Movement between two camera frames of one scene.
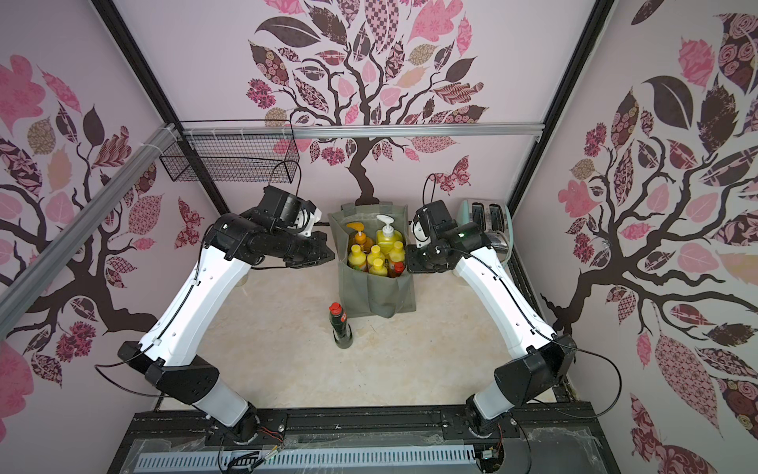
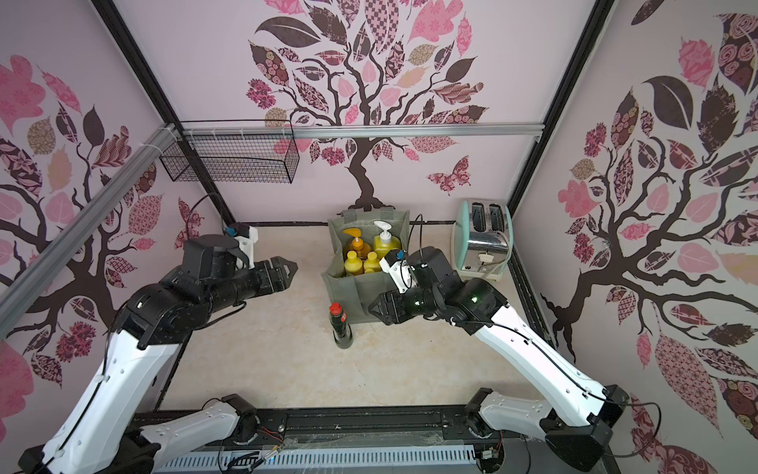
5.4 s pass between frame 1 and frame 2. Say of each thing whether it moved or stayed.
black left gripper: moved
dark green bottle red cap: stayed
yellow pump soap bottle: moved
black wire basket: stayed
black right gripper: moved
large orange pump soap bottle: moved
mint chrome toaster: stayed
